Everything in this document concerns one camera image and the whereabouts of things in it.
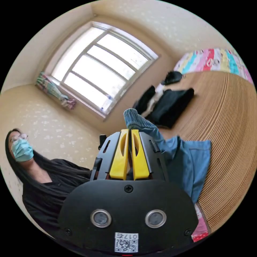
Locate pile of clothes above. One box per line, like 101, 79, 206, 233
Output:
133, 71, 195, 129

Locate bed with woven mat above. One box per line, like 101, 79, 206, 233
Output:
154, 48, 254, 243

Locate striped curtain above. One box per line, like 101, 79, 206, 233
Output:
35, 71, 77, 110

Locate window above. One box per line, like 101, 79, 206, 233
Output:
45, 21, 159, 121

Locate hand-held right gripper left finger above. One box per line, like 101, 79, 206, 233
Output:
109, 129, 129, 180

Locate blue jeans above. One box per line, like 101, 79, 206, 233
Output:
123, 108, 212, 204

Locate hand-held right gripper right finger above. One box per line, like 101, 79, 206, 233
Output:
131, 129, 150, 181

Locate person's body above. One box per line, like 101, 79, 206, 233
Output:
5, 128, 97, 240

